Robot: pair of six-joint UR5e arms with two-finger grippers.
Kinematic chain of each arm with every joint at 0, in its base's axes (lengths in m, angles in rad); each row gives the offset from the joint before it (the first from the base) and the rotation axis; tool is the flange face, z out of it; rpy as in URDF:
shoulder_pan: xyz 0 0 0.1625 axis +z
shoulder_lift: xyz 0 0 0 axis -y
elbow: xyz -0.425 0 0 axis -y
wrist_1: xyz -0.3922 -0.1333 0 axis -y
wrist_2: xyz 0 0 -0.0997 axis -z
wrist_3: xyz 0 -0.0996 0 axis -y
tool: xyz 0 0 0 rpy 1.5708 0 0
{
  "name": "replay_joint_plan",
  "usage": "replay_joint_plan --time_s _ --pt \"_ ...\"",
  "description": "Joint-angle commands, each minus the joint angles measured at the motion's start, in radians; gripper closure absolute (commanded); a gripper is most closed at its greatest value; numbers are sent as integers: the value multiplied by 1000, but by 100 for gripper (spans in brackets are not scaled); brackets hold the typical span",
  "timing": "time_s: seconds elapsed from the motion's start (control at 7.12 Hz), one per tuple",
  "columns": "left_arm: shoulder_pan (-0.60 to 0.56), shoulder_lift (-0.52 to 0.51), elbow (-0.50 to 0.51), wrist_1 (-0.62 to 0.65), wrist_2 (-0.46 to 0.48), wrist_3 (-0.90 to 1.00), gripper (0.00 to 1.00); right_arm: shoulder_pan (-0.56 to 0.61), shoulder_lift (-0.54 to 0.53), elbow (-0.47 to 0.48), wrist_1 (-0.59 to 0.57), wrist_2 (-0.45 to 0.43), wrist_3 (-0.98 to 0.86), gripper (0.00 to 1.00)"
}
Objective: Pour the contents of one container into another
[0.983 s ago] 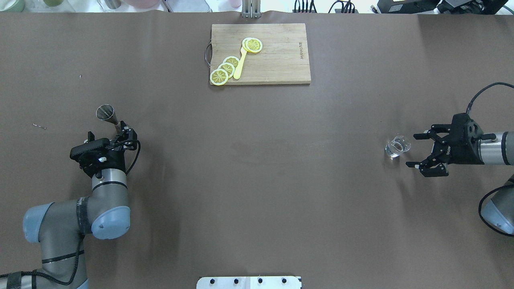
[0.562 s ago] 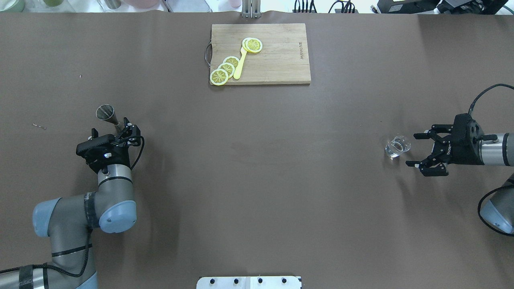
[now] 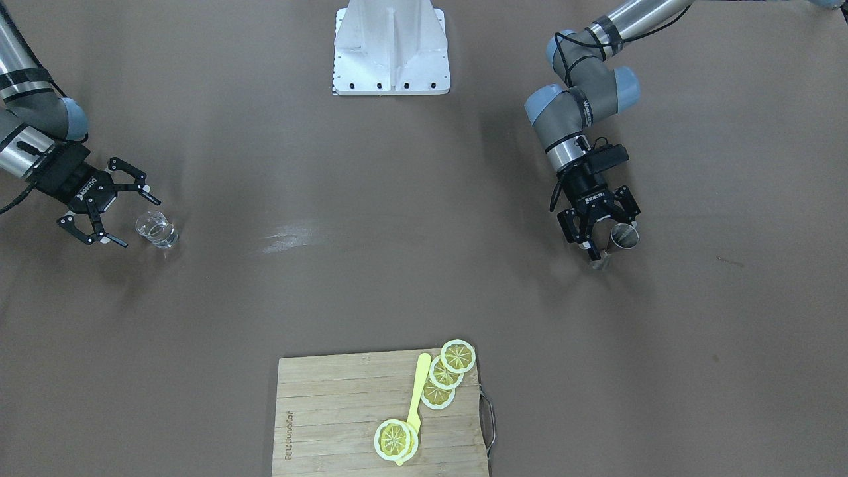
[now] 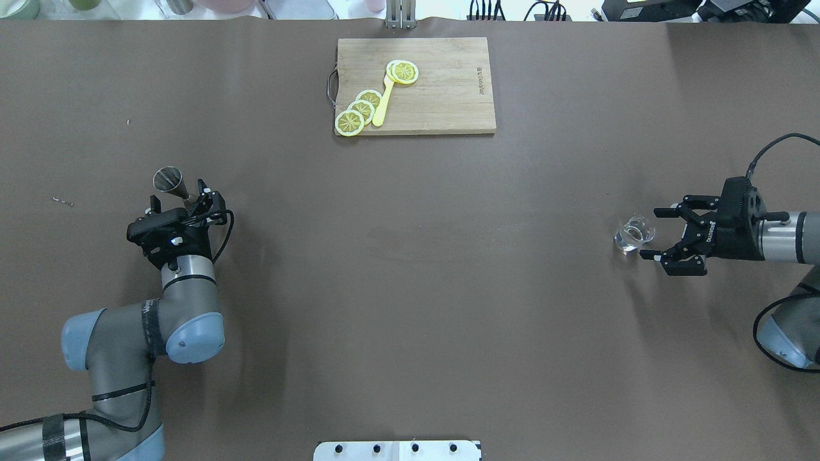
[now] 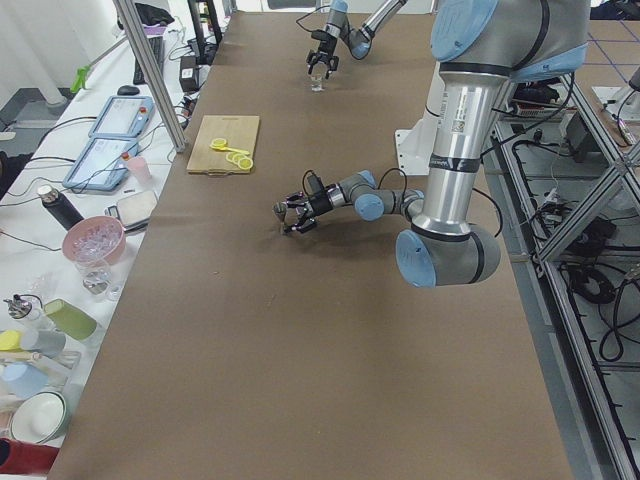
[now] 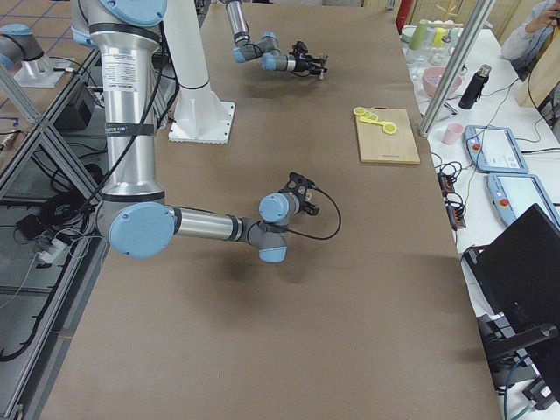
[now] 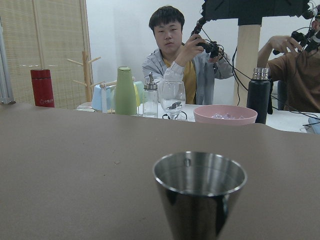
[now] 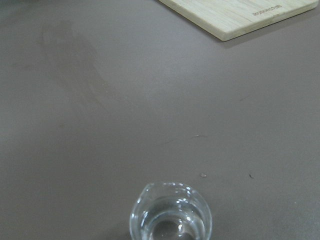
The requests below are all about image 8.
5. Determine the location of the small glass cup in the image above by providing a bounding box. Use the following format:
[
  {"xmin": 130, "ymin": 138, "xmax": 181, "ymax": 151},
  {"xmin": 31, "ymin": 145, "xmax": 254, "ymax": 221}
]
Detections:
[{"xmin": 129, "ymin": 182, "xmax": 213, "ymax": 240}]

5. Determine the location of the wooden cutting board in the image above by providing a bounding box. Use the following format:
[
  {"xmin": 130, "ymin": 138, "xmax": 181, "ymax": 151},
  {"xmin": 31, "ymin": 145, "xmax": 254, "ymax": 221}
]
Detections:
[{"xmin": 160, "ymin": 0, "xmax": 319, "ymax": 42}]

